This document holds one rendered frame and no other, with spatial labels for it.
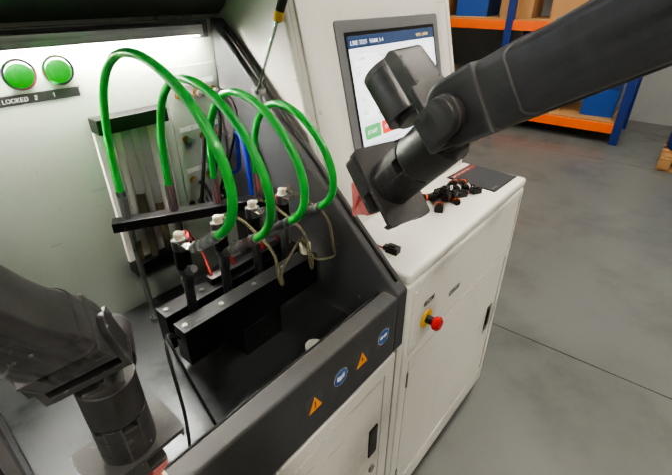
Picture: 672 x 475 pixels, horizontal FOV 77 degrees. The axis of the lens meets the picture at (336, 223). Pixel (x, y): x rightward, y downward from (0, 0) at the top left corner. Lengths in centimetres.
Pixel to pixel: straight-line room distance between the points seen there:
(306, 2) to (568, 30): 73
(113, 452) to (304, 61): 76
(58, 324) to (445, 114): 34
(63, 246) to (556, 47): 92
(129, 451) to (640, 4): 57
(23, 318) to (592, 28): 40
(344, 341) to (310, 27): 65
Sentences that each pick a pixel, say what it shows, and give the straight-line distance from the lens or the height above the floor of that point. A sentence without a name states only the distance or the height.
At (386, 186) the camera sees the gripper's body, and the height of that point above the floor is 131.
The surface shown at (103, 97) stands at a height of 135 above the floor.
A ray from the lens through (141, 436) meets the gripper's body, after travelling 54.
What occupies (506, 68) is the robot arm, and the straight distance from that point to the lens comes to 34.
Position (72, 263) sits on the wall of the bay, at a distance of 104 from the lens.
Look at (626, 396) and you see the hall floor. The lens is 229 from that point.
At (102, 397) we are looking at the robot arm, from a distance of 49.
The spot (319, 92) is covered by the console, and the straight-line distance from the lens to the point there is 98.
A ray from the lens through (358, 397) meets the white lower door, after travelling 95.
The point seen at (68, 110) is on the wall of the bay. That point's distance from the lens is 95.
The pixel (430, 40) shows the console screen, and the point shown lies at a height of 138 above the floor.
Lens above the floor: 150
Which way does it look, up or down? 29 degrees down
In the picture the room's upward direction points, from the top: straight up
